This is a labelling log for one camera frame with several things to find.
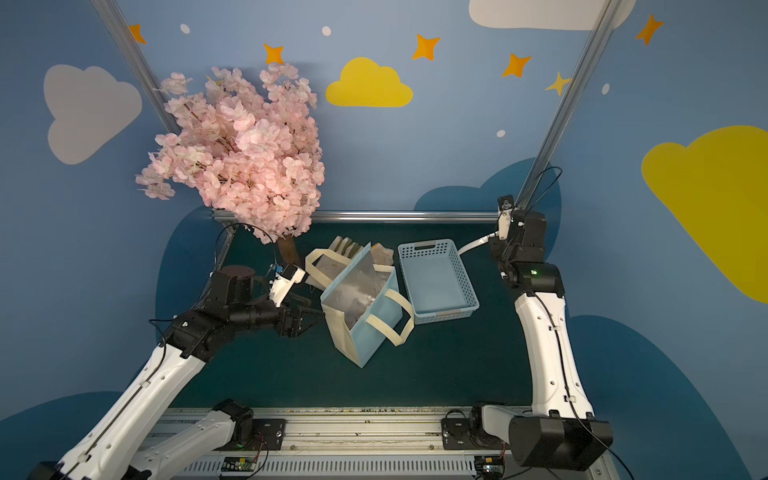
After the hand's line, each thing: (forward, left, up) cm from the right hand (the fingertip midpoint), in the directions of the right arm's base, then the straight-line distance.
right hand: (520, 229), depth 72 cm
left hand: (-19, +49, -9) cm, 53 cm away
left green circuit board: (-49, +66, -36) cm, 90 cm away
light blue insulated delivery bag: (-3, +41, -31) cm, 52 cm away
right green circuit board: (-45, +5, -38) cm, 59 cm away
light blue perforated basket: (+7, +15, -36) cm, 39 cm away
